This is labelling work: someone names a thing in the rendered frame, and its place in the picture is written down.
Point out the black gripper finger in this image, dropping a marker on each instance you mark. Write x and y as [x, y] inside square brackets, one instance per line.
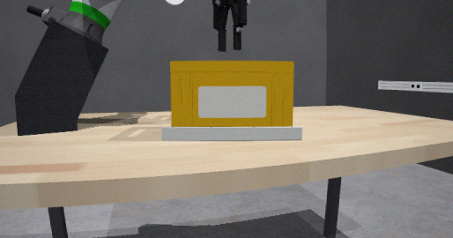
[220, 15]
[239, 14]

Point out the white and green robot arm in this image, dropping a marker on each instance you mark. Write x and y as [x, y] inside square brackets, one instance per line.
[90, 18]

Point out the yellow crate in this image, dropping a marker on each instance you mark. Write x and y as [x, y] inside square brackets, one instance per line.
[232, 94]

